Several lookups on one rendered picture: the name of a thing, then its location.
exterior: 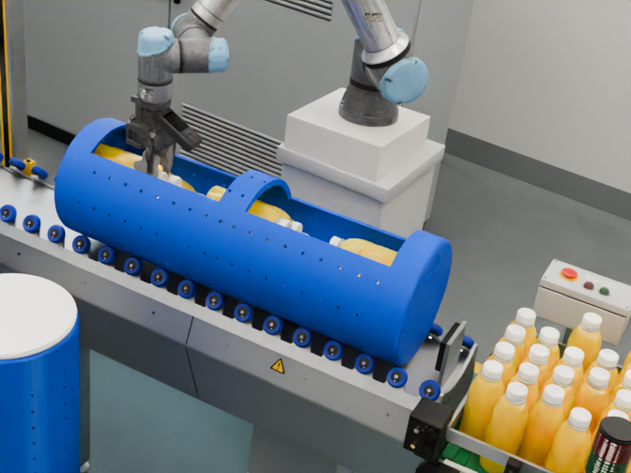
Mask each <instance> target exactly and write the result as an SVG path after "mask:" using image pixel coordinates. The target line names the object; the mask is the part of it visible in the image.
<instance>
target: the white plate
mask: <svg viewBox="0 0 631 473"><path fill-rule="evenodd" d="M76 318H77V308H76V304H75V301H74V299H73V298H72V296H71V295H70V294H69V292H68V291H66V290H65V289H64V288H63V287H61V286H60V285H58V284H56V283H54V282H51V281H49V280H46V279H43V278H41V277H37V276H33V275H26V274H16V273H8V274H0V359H17V358H22V357H27V356H31V355H34V354H37V353H39V352H41V351H44V350H46V349H48V348H50V347H52V346H54V345H55V344H57V343H59V342H60V341H62V340H63V339H64V338H65V337H66V336H67V335H68V334H69V333H70V331H71V330H72V328H73V327H74V324H75V322H76Z"/></svg>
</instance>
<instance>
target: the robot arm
mask: <svg viewBox="0 0 631 473"><path fill-rule="evenodd" d="M240 1H241V0H197V1H196V2H195V4H194V5H193V6H192V8H191V9H190V10H189V11H188V13H184V14H181V15H179V16H177V17H176V18H175V19H174V21H173V23H172V26H171V30H169V29H167V28H164V27H163V28H160V27H157V26H154V27H148V28H145V29H143V30H142V31H141V32H140V34H139V38H138V49H137V54H138V86H137V94H136V95H131V101H132V102H135V115H132V117H130V121H128V122H127V123H126V144H128V145H133V147H136V148H138V149H142V148H145V149H146V151H144V153H143V157H142V159H141V160H136V161H135V162H134V163H133V167H134V169H135V170H137V171H139V172H142V173H145V174H147V175H152V176H154V177H157V178H158V174H159V172H158V167H159V165H161V166H162V171H163V172H165V173H167V174H168V175H169V174H170V171H171V168H172V164H173V159H174V157H175V152H176V145H177V143H178V144H179V145H180V146H181V147H182V148H183V149H184V150H185V151H186V152H190V151H192V150H194V149H195V148H197V147H198V146H200V144H201V143H202V141H203V138H202V137H201V136H200V135H199V134H198V133H196V132H195V131H194V130H193V129H192V128H191V127H190V126H189V125H188V124H187V123H186V122H185V121H184V120H183V119H182V118H180V117H179V116H178V115H177V114H176V113H175V112H174V111H173V110H172V109H171V108H170V106H171V98H172V93H173V74H174V73H175V74H176V73H177V74H179V73H180V74H182V73H209V74H211V73H213V72H224V71H226V70H227V68H228V64H229V49H228V44H227V41H226V40H225V39H224V38H215V37H213V38H212V36H213V34H214V33H215V32H216V31H217V29H218V28H219V27H220V26H221V25H222V23H223V22H224V21H225V20H226V18H227V17H228V16H229V15H230V13H231V12H232V11H233V10H234V9H235V7H236V6H237V5H238V4H239V2H240ZM341 2H342V4H343V6H344V8H345V10H346V13H347V15H348V17H349V19H350V20H351V22H352V25H353V27H354V29H355V31H356V37H355V38H354V40H355V43H354V51H353V57H352V64H351V71H350V79H349V84H348V86H347V88H346V91H345V93H344V95H343V97H342V99H341V101H340V103H339V110H338V113H339V115H340V116H341V117H342V118H344V120H346V121H348V122H351V123H353V124H357V125H361V126H365V127H375V128H379V127H388V126H391V125H393V124H395V123H396V122H397V120H398V116H399V108H398V106H397V104H407V103H410V102H412V101H414V100H415V99H417V98H418V97H419V96H420V95H421V94H422V93H423V91H424V90H425V88H426V86H427V84H428V79H429V74H428V70H427V68H426V66H425V63H424V62H423V61H422V60H420V59H419V58H418V56H417V54H416V53H415V51H414V49H413V47H412V44H411V42H410V40H409V38H408V35H407V34H405V33H404V31H403V30H402V29H401V28H399V27H396V26H395V24H394V22H393V19H392V16H391V14H390V12H389V10H388V8H387V6H386V4H385V2H384V0H341ZM134 120H135V121H134ZM132 121H133V122H132ZM131 122H132V123H131Z"/></svg>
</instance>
